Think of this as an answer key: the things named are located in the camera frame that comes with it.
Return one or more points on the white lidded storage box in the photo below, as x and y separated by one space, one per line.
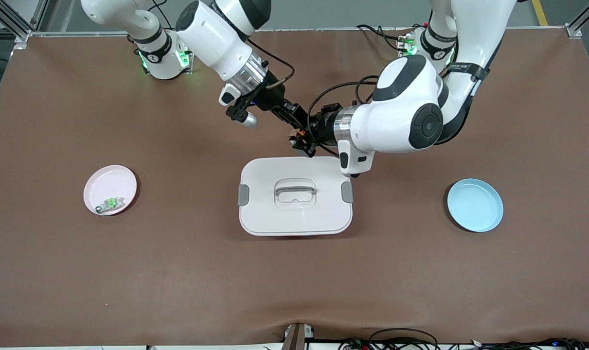
294 218

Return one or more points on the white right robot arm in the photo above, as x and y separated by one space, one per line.
216 34

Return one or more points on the pink round plate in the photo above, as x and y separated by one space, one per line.
109 182

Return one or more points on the orange and black switch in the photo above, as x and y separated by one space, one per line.
295 132

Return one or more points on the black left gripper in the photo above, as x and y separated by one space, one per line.
325 127

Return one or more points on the aluminium frame post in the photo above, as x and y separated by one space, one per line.
22 35
573 30

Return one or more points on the green and white switch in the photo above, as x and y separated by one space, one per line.
110 204

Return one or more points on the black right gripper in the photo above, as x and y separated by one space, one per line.
273 98

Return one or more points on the grey box latch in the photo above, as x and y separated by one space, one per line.
243 195
347 192

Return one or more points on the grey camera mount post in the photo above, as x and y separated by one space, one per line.
296 338

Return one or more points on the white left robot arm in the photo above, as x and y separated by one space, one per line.
401 116

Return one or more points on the light blue round plate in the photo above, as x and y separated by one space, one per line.
474 206

